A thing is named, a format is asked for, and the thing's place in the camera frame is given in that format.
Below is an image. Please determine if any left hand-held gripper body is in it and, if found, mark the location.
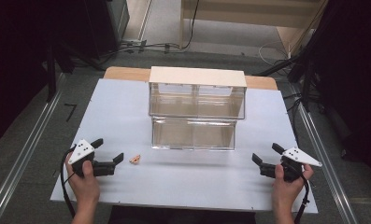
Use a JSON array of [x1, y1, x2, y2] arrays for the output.
[[68, 138, 116, 178]]

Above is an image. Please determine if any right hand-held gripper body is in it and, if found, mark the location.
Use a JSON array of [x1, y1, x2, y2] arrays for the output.
[[260, 147, 323, 183]]

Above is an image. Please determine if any person's left hand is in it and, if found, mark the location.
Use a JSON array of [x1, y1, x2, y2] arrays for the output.
[[64, 152, 101, 205]]

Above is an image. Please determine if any person's right hand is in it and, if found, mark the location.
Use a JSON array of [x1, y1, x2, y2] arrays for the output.
[[271, 163, 315, 210]]

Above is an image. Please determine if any white table board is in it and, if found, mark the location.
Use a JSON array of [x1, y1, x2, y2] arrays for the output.
[[50, 77, 319, 215]]

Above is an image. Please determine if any black metal stand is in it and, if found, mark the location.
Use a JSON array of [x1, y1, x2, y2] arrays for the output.
[[45, 43, 59, 103], [257, 50, 320, 114]]

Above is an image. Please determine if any wooden table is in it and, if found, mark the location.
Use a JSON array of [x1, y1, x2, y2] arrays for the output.
[[103, 65, 278, 91]]

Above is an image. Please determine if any person's dark clothing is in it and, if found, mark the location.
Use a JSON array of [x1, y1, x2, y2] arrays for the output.
[[107, 204, 258, 224]]

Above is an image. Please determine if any black curtain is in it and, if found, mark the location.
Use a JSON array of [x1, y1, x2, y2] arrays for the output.
[[0, 0, 95, 149], [298, 0, 371, 188]]

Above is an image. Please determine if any drawer cabinet with white top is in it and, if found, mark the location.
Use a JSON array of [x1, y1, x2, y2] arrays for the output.
[[148, 65, 248, 120]]

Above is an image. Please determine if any black cabinet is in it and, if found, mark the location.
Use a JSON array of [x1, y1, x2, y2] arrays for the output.
[[81, 0, 131, 61]]

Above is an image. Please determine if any light wooden furniture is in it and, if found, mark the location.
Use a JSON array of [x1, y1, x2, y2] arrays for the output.
[[178, 0, 330, 58]]

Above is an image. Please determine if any metal floor rail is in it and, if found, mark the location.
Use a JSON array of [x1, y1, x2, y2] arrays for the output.
[[0, 72, 66, 224], [289, 83, 359, 224]]

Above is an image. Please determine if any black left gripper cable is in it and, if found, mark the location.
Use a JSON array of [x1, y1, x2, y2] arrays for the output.
[[60, 147, 78, 219]]

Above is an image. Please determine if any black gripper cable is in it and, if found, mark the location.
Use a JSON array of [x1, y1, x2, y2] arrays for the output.
[[60, 147, 78, 219], [293, 169, 310, 224]]

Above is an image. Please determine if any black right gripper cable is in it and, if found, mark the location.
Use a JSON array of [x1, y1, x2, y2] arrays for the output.
[[293, 169, 310, 224]]

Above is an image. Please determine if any white floor cable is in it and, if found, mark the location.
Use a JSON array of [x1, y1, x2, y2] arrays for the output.
[[258, 41, 293, 68]]

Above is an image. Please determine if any bundle of black floor cables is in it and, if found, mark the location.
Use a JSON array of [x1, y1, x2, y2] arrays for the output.
[[97, 38, 188, 60]]

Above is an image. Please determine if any black hanging cable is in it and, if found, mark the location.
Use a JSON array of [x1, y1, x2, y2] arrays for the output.
[[180, 0, 201, 50]]

